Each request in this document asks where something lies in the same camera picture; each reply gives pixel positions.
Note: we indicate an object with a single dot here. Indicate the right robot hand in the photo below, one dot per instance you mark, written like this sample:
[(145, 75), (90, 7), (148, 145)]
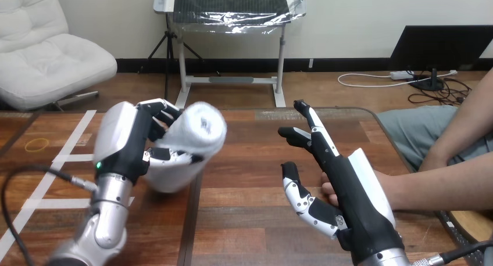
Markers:
[(358, 195)]

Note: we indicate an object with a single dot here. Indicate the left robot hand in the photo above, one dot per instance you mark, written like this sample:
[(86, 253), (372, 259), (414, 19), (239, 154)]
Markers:
[(123, 141)]

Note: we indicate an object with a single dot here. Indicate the person's hand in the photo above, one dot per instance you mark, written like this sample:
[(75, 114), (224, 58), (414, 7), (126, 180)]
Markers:
[(329, 189)]

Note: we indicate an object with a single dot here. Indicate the white towel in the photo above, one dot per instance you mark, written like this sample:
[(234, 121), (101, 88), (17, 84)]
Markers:
[(200, 129)]

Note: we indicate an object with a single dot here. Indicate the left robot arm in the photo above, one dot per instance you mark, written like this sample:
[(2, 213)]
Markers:
[(104, 225)]

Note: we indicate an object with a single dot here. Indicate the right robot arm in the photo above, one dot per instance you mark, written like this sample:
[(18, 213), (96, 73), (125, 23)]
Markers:
[(385, 258)]

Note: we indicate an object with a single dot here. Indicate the person's forearm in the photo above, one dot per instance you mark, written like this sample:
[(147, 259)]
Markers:
[(443, 187), (462, 122)]

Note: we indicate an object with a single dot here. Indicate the person's body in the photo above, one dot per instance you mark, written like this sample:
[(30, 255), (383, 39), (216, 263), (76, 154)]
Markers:
[(412, 129)]

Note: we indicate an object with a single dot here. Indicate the black tripod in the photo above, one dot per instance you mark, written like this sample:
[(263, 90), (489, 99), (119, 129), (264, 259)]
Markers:
[(168, 48)]

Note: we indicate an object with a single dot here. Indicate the white cushioned chair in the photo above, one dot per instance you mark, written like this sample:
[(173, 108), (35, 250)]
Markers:
[(42, 52)]

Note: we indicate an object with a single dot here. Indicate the white desk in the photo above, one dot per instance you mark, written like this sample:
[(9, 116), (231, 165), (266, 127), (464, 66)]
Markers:
[(231, 79)]

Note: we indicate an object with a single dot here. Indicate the white power strip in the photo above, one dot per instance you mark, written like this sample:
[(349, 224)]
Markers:
[(401, 75)]

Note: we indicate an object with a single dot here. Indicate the foil sheet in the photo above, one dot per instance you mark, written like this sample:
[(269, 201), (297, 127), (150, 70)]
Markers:
[(239, 20)]

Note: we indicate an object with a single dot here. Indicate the dark screen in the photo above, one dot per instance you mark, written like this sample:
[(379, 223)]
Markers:
[(439, 45)]

